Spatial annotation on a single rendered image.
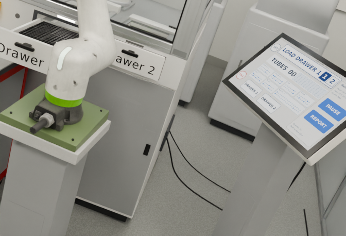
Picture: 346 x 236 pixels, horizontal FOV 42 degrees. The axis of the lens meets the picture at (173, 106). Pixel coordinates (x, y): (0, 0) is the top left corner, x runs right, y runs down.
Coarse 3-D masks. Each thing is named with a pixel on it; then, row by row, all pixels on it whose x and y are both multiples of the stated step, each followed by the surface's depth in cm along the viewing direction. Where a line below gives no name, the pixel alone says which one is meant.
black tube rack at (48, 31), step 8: (40, 24) 186; (48, 24) 190; (32, 32) 176; (40, 32) 178; (48, 32) 181; (56, 32) 184; (64, 32) 188; (72, 32) 190; (48, 40) 174; (56, 40) 176
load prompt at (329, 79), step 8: (288, 48) 168; (288, 56) 166; (296, 56) 164; (304, 56) 162; (296, 64) 161; (304, 64) 159; (312, 64) 158; (312, 72) 155; (320, 72) 154; (328, 72) 152; (320, 80) 152; (328, 80) 150; (336, 80) 148
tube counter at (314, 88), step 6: (288, 72) 161; (294, 72) 159; (300, 72) 158; (294, 78) 158; (300, 78) 156; (306, 78) 155; (300, 84) 155; (306, 84) 153; (312, 84) 152; (318, 84) 151; (306, 90) 152; (312, 90) 151; (318, 90) 149; (324, 90) 148; (318, 96) 148
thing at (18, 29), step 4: (36, 20) 191; (40, 20) 194; (44, 20) 195; (24, 24) 182; (28, 24) 184; (32, 24) 188; (56, 24) 195; (16, 28) 176; (20, 28) 178; (24, 28) 181; (64, 28) 195; (68, 28) 195; (76, 32) 195
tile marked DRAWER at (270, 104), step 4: (264, 96) 159; (268, 96) 158; (256, 100) 160; (260, 100) 159; (264, 100) 158; (268, 100) 157; (272, 100) 156; (260, 104) 158; (264, 104) 157; (268, 104) 156; (272, 104) 155; (276, 104) 154; (280, 104) 153; (268, 108) 155; (272, 108) 154; (276, 108) 153; (272, 112) 153
